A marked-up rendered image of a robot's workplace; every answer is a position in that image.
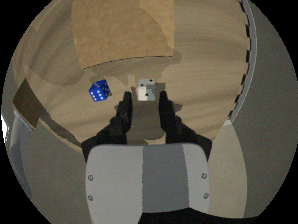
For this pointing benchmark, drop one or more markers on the brown mat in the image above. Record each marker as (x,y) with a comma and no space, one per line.
(108,30)

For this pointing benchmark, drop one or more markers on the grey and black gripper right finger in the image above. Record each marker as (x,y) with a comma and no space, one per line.
(177,130)

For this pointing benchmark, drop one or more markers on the blue die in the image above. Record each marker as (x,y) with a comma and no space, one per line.
(99,90)

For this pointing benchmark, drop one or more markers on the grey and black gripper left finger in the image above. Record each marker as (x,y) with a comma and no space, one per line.
(115,132)

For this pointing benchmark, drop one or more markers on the white die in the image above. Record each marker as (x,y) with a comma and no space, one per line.
(146,89)

